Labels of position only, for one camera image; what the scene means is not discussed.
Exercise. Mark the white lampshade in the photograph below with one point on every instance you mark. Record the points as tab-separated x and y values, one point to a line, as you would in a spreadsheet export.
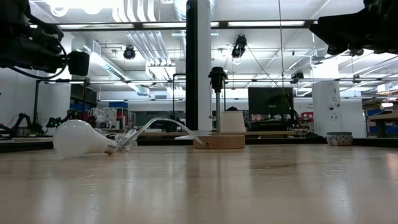
232	121

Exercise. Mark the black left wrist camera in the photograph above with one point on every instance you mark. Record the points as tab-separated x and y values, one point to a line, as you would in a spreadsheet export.
78	63

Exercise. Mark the lamp stand with wooden base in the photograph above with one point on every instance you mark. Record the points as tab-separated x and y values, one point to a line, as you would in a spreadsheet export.
219	142

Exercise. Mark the patterned ceramic bowl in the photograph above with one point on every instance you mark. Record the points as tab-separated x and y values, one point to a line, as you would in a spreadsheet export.
339	138

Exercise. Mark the black ceiling spotlight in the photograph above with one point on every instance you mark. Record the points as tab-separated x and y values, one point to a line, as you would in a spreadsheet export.
239	46
297	76
129	53
357	53

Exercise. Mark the wooden workbench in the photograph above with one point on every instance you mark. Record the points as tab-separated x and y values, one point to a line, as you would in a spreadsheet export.
385	117

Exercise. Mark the black computer monitor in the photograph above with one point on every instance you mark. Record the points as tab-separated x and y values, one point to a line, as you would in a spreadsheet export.
270	101

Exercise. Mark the black background robot arm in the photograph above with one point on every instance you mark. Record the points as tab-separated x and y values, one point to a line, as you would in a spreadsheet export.
54	122
34	127

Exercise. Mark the blue storage bin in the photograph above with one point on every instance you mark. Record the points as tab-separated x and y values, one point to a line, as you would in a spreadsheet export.
391	129
374	112
118	104

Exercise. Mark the black and white column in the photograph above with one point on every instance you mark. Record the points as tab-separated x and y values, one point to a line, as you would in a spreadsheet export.
192	77

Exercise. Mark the white frosted lightbulb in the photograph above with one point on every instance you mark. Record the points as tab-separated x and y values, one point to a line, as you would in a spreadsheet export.
77	138

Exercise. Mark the black overhead frame beam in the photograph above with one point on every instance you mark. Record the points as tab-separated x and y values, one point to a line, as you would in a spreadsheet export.
138	25

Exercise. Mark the black metal frame stand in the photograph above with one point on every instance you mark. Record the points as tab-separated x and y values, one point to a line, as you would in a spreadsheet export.
36	105

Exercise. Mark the white pillar with signs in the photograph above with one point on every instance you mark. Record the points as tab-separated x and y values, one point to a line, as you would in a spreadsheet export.
326	109

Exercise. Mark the black table edge rail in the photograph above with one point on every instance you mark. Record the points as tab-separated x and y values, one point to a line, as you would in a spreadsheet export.
280	141

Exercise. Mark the dark storage shelf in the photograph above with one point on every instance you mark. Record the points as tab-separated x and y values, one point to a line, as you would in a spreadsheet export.
84	96

